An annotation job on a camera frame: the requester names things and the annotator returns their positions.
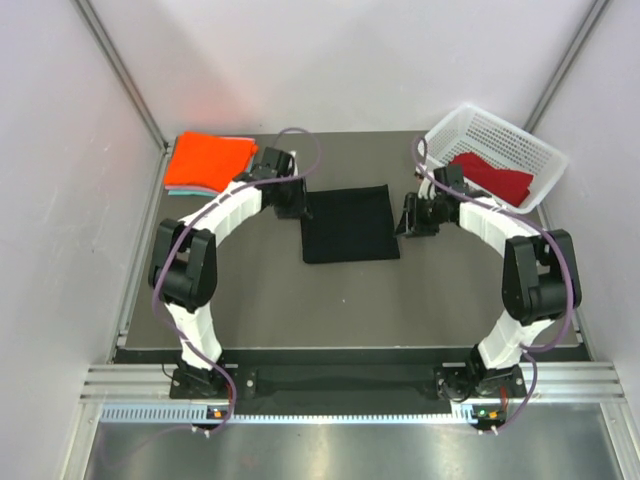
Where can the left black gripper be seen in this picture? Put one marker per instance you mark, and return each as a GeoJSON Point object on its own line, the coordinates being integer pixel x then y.
{"type": "Point", "coordinates": [300, 206]}

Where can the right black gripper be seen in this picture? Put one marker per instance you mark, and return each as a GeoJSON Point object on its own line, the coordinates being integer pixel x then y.
{"type": "Point", "coordinates": [410, 219]}

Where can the black t shirt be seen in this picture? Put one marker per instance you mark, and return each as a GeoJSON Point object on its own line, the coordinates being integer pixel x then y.
{"type": "Point", "coordinates": [349, 225]}

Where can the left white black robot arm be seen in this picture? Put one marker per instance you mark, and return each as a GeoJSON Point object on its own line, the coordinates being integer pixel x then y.
{"type": "Point", "coordinates": [183, 274]}

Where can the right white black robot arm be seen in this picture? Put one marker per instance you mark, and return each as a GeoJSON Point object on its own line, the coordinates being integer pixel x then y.
{"type": "Point", "coordinates": [540, 282]}

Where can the white plastic basket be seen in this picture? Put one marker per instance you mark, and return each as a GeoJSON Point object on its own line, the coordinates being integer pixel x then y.
{"type": "Point", "coordinates": [470, 129]}

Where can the red t shirt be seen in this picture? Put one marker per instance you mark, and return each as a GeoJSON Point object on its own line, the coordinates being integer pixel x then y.
{"type": "Point", "coordinates": [508, 185]}

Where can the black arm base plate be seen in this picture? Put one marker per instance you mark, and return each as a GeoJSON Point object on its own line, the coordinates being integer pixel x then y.
{"type": "Point", "coordinates": [296, 404]}

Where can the grey slotted cable duct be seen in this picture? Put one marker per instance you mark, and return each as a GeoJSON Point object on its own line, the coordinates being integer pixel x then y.
{"type": "Point", "coordinates": [205, 415]}

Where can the right aluminium corner post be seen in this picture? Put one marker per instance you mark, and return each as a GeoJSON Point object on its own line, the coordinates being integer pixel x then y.
{"type": "Point", "coordinates": [587, 25]}

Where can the aluminium corner post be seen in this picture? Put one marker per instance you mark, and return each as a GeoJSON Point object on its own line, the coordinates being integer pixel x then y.
{"type": "Point", "coordinates": [91, 18]}
{"type": "Point", "coordinates": [587, 25]}

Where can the aluminium frame rail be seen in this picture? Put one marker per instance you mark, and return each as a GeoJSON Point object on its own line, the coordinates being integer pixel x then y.
{"type": "Point", "coordinates": [547, 382]}

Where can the left aluminium corner post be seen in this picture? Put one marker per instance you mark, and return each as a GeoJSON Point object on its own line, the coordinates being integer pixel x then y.
{"type": "Point", "coordinates": [91, 18]}

